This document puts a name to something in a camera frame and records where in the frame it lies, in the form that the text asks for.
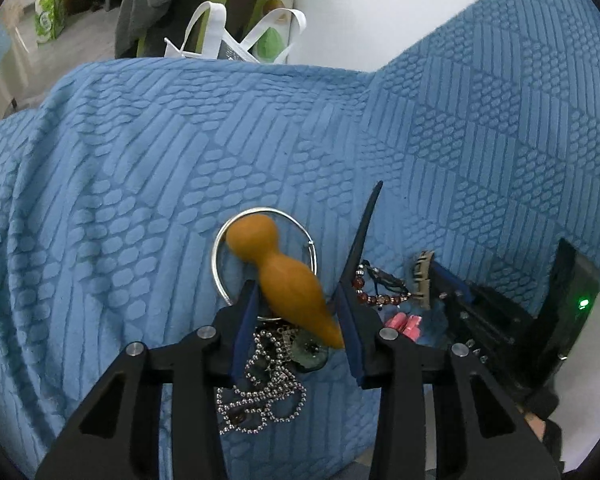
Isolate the green jade coin pendant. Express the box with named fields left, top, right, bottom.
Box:
left=292, top=329, right=331, bottom=373

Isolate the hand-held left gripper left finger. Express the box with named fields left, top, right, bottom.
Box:
left=35, top=279, right=260, bottom=480

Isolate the grey garment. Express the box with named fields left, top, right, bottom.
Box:
left=115, top=0, right=301, bottom=58

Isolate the silver ball chain necklace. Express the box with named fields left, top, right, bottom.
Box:
left=216, top=327, right=308, bottom=436

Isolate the small beige comb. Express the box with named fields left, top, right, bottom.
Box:
left=412, top=250, right=433, bottom=311

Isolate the pink hair clip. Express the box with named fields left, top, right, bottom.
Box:
left=380, top=312, right=423, bottom=343

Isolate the orange gourd pendant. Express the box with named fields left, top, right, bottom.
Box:
left=226, top=214, right=346, bottom=350

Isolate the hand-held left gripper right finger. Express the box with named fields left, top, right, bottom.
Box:
left=334, top=286, right=565, bottom=480

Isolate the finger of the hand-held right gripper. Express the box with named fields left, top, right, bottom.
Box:
left=427, top=260, right=476, bottom=312

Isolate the silver bangle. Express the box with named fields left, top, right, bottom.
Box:
left=211, top=207, right=318, bottom=322

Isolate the white tote bag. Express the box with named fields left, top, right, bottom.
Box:
left=164, top=2, right=307, bottom=65

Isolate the green shopping bag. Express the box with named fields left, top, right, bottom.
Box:
left=34, top=0, right=73, bottom=45

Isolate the red bead bracelet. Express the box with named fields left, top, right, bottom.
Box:
left=352, top=260, right=413, bottom=311

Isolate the blue textured bedspread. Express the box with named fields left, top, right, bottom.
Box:
left=0, top=0, right=600, bottom=480

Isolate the black pointed hairpin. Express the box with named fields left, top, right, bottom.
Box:
left=339, top=181, right=385, bottom=293

